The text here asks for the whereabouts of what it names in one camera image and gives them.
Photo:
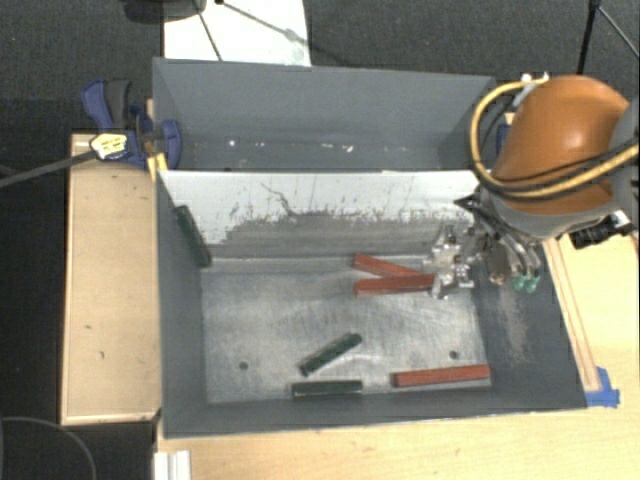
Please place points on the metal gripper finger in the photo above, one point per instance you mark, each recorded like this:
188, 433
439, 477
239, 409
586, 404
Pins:
456, 280
450, 248

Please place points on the red-brown flat block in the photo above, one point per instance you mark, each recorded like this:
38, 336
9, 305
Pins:
392, 285
440, 376
382, 265

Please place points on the grey metal bin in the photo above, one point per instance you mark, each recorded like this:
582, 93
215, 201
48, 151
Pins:
320, 308

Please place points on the dark green flat block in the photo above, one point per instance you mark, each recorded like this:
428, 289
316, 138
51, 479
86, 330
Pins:
327, 389
330, 353
193, 238

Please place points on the pale wood board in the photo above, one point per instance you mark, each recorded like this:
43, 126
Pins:
110, 288

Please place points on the black cylinder on white bracket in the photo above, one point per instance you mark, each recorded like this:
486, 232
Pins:
595, 233

